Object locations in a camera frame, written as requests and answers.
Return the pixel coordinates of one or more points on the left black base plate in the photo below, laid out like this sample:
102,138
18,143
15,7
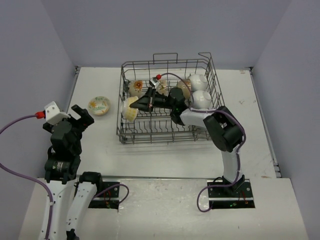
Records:
106,200

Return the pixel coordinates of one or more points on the yellow checked bowl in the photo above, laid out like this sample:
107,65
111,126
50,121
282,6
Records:
127,112

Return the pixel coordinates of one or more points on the green floral bowl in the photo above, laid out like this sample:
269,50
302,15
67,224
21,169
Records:
99,105

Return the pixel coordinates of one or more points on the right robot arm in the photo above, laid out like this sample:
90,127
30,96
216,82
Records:
225,131

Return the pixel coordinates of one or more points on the white bowl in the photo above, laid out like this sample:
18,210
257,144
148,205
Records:
198,82
201,99

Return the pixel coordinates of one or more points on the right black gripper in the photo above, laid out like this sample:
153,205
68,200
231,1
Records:
144,103

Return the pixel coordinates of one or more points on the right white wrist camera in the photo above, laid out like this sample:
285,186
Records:
154,82

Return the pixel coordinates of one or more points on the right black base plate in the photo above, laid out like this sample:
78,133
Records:
238,196

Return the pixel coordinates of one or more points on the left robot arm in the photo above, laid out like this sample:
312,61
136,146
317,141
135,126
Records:
68,196

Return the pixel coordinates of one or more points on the beige bowl colourful leaves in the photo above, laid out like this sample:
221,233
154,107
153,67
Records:
185,86

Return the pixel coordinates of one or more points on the beige bowl orange flower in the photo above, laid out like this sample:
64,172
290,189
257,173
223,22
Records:
136,88

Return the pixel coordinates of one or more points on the white bowl middle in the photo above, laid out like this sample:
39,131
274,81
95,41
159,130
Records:
201,99

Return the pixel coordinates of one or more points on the beige bowl small flowers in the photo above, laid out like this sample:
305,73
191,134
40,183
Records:
162,87

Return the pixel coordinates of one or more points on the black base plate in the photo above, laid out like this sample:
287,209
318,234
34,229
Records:
238,196
106,200

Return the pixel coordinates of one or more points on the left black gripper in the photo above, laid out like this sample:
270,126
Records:
84,121

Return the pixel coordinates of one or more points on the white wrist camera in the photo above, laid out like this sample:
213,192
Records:
154,82
53,114

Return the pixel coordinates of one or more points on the white bowl rear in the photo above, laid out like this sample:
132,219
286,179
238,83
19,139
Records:
198,82

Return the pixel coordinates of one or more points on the grey wire dish rack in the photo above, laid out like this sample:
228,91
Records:
157,126

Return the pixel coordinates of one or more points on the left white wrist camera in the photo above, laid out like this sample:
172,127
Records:
53,114

